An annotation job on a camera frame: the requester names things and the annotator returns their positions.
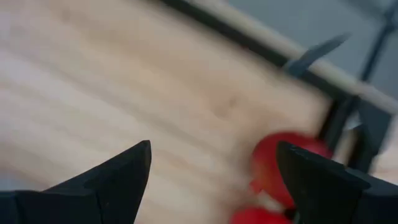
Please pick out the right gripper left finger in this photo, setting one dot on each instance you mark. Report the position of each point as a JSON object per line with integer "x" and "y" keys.
{"x": 102, "y": 189}

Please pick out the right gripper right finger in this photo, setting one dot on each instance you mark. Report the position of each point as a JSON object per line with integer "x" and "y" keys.
{"x": 329, "y": 193}

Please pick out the red apple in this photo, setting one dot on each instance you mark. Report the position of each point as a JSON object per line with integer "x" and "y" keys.
{"x": 267, "y": 168}

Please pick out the black metal table frame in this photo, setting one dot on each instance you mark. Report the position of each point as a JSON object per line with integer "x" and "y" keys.
{"x": 373, "y": 133}

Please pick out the grey desk frame leg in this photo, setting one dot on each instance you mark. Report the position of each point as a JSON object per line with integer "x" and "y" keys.
{"x": 380, "y": 46}

